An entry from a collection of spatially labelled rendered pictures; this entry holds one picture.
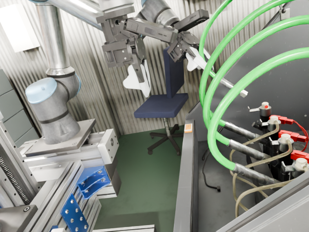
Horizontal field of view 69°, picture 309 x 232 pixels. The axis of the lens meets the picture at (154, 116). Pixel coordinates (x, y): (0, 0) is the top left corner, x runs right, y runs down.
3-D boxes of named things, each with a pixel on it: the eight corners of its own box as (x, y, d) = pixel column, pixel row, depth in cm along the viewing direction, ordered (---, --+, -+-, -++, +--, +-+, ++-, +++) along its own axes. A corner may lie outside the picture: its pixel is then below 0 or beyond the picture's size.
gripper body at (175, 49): (190, 62, 80) (171, 38, 83) (204, 43, 74) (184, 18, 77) (175, 64, 75) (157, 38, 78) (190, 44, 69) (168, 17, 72)
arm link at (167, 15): (177, 9, 78) (161, 8, 73) (185, 18, 77) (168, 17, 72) (167, 27, 84) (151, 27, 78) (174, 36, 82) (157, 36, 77)
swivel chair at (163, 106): (197, 125, 284) (181, 38, 240) (202, 153, 231) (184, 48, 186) (149, 133, 295) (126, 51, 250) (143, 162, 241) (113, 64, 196)
